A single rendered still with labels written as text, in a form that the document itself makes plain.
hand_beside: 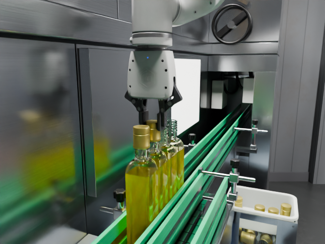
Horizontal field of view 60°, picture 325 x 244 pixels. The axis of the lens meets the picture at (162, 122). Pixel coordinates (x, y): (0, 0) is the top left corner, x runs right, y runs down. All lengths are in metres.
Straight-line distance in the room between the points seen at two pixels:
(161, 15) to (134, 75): 0.13
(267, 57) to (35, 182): 1.35
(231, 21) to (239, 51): 0.16
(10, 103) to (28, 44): 0.11
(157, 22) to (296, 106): 3.24
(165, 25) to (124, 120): 0.29
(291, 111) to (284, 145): 0.43
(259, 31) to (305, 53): 2.08
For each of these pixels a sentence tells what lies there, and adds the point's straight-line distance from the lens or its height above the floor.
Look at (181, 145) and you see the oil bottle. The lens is 0.74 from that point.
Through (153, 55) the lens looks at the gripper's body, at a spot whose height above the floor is 1.47.
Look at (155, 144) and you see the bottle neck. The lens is 0.63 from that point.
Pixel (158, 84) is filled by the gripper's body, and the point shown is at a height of 1.42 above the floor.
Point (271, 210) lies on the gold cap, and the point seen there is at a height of 0.98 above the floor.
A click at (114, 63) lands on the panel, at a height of 1.46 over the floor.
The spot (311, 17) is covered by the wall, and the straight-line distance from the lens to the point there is 3.75.
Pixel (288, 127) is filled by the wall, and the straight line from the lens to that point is 3.73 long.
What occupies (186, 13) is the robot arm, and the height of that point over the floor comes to 1.57.
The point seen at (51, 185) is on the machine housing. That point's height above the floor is 1.22.
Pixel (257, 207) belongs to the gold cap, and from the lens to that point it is 1.04.
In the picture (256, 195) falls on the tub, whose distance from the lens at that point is 1.11.
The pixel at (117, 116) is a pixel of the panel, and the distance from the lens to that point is 0.73.
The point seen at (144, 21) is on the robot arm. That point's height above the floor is 1.54.
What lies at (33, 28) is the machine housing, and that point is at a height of 1.51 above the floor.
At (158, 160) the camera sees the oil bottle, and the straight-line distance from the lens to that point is 0.62.
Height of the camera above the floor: 1.46
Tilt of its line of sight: 12 degrees down
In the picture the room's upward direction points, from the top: straight up
